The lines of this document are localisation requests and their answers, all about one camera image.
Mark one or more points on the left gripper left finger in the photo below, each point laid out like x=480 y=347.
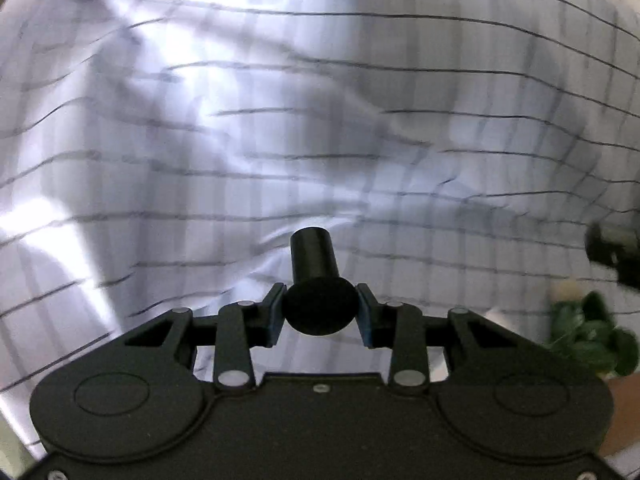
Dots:
x=241 y=327

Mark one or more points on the blue checkered cloth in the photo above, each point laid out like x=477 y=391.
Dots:
x=158 y=154

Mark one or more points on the green fabric scrunchie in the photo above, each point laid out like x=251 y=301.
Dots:
x=584 y=330

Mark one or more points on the grey black cylinder bottle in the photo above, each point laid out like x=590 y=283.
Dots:
x=617 y=249

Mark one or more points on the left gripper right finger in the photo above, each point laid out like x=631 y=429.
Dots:
x=400 y=328

